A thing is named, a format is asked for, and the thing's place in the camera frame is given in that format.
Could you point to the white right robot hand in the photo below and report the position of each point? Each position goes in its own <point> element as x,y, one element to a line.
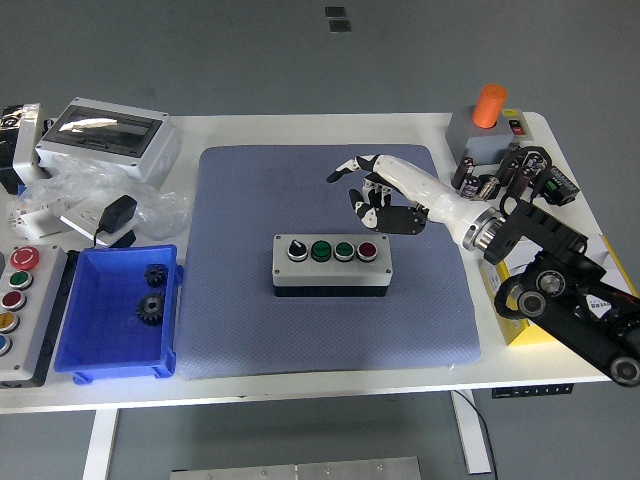
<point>415,182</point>

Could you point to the grey four-button control box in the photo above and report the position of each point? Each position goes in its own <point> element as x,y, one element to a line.
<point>330,275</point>

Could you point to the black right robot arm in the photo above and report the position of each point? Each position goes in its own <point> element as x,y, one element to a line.
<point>545,230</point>

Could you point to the grey five-button control box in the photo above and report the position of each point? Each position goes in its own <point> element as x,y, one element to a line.
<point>35,325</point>

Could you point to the dark brown cylindrical capacitor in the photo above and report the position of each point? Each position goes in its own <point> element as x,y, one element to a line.
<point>521,181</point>
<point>507,170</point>
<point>463,172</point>
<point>517,156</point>
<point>534,161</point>

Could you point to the black capacitor with grey print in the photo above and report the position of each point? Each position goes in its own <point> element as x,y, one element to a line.
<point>469,189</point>

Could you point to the orange cylinder knob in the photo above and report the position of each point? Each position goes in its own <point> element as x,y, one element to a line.
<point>489,105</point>

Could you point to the black module with green terminals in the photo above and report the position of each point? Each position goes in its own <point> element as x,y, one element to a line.
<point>562,187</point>

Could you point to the dark floor plate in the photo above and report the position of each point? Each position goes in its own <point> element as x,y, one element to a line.
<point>339,26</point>
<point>334,11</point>

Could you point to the blue-grey textured mat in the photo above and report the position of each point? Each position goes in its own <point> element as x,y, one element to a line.
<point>240,210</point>

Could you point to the white and yellow cardboard box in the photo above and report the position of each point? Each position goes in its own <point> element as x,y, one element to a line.
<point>515,330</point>

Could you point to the black table control panel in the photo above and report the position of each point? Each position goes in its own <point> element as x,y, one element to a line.
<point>530,392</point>

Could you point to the clear plastic bag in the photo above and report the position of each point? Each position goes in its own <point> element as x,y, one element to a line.
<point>160,207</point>

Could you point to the white table leg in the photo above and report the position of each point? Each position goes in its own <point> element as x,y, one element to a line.
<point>472,435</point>
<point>100,445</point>

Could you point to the small black bevel gear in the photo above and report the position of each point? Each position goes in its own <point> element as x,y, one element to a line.
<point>156,276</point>

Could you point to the large black bevel gear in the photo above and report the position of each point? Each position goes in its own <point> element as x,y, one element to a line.
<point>150,310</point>

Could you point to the black power adapter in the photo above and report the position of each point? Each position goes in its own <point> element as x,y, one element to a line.
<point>117,212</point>

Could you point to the grey metal plate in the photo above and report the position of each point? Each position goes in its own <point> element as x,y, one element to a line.
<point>300,470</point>

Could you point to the blue plastic bin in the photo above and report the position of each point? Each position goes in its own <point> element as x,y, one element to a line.
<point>100,325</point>

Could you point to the white rectangular device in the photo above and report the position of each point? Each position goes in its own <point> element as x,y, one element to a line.
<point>25,155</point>

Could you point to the white terminal block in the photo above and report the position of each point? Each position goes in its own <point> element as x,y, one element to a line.
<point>25,220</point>

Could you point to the grey switch box base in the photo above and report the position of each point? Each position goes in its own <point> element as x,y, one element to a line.
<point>462,132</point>

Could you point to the grey enclosure with clear lid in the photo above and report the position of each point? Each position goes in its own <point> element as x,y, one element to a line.
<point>145,155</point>

